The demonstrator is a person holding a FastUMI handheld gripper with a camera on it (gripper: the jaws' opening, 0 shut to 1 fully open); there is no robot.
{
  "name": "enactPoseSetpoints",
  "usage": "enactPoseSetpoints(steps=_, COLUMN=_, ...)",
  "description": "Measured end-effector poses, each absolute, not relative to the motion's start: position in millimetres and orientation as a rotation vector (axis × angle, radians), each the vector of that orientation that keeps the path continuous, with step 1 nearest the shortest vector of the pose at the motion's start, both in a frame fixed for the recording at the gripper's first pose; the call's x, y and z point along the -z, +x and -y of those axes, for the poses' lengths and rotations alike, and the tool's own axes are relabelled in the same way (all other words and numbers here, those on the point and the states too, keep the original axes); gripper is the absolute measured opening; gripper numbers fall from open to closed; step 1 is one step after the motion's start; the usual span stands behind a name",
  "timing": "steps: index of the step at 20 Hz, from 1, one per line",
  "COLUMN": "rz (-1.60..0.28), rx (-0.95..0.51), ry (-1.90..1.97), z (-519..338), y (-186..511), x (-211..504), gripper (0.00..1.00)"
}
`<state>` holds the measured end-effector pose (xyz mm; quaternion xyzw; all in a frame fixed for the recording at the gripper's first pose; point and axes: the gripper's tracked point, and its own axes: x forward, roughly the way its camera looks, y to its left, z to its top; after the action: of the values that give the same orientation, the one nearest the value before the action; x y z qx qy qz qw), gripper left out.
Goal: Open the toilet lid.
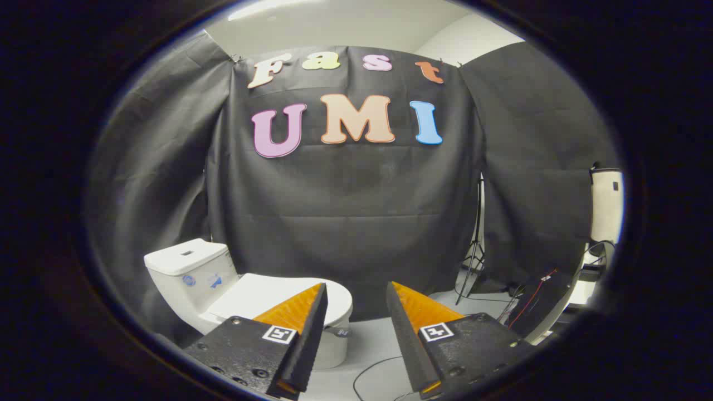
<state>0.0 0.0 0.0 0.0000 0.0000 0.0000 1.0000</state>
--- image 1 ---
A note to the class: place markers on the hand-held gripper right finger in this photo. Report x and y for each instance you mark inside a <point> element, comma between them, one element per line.
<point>404,334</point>

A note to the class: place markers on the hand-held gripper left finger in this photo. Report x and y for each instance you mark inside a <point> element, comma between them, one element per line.
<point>312,334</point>

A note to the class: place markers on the white toilet lid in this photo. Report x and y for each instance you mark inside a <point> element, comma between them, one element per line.
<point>250,295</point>

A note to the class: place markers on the white toilet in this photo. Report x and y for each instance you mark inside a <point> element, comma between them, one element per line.
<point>184,262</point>

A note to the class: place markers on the black tripod stand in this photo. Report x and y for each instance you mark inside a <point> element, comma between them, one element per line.
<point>475,250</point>

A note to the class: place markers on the black backdrop cloth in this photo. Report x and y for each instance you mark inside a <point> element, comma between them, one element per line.
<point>345,223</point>

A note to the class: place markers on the white light box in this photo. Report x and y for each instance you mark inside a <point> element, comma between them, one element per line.
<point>606,211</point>

